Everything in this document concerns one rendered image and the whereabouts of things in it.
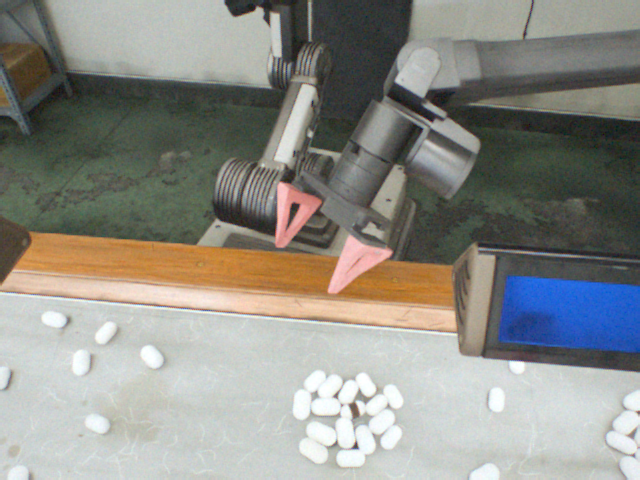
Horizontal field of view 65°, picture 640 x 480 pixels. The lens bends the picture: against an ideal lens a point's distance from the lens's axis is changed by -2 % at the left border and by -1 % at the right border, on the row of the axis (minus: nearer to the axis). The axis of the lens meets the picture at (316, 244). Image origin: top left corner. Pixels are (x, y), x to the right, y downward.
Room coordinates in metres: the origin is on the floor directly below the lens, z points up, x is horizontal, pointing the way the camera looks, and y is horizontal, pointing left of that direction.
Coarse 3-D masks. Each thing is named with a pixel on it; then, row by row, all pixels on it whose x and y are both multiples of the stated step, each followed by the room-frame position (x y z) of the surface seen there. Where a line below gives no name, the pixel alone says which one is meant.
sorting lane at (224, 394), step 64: (0, 320) 0.46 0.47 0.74; (128, 320) 0.46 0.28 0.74; (192, 320) 0.46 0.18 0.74; (256, 320) 0.46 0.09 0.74; (64, 384) 0.35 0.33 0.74; (128, 384) 0.36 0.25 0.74; (192, 384) 0.36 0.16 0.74; (256, 384) 0.36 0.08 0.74; (384, 384) 0.36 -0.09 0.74; (448, 384) 0.36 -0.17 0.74; (512, 384) 0.36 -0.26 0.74; (576, 384) 0.36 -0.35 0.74; (0, 448) 0.27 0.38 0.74; (64, 448) 0.27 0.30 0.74; (128, 448) 0.27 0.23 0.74; (192, 448) 0.27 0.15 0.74; (256, 448) 0.27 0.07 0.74; (384, 448) 0.27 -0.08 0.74; (448, 448) 0.27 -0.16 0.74; (512, 448) 0.27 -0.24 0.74; (576, 448) 0.27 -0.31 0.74
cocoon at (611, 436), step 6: (612, 432) 0.28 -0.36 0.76; (618, 432) 0.28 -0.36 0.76; (606, 438) 0.28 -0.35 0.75; (612, 438) 0.27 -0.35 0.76; (618, 438) 0.27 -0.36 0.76; (624, 438) 0.27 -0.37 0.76; (612, 444) 0.27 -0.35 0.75; (618, 444) 0.27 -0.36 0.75; (624, 444) 0.27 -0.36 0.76; (630, 444) 0.26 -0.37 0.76; (624, 450) 0.26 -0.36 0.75; (630, 450) 0.26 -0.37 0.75
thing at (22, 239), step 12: (0, 216) 0.30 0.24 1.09; (0, 228) 0.29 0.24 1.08; (12, 228) 0.30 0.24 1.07; (24, 228) 0.31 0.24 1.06; (0, 240) 0.28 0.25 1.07; (12, 240) 0.29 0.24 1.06; (24, 240) 0.31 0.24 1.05; (0, 252) 0.28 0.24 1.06; (12, 252) 0.29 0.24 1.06; (24, 252) 0.30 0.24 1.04; (0, 264) 0.27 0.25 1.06; (12, 264) 0.28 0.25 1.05; (0, 276) 0.27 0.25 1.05
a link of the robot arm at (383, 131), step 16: (368, 112) 0.49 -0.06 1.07; (384, 112) 0.47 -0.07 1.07; (400, 112) 0.48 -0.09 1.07; (368, 128) 0.47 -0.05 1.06; (384, 128) 0.46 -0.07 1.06; (400, 128) 0.46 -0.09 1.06; (416, 128) 0.48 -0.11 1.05; (368, 144) 0.46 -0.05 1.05; (384, 144) 0.45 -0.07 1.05; (400, 144) 0.46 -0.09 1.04; (416, 144) 0.46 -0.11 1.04
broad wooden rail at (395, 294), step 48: (48, 240) 0.61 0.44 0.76; (96, 240) 0.61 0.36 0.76; (0, 288) 0.52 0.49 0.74; (48, 288) 0.52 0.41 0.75; (96, 288) 0.51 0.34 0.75; (144, 288) 0.51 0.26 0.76; (192, 288) 0.50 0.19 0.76; (240, 288) 0.50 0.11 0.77; (288, 288) 0.50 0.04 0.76; (384, 288) 0.50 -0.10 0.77; (432, 288) 0.50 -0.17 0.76
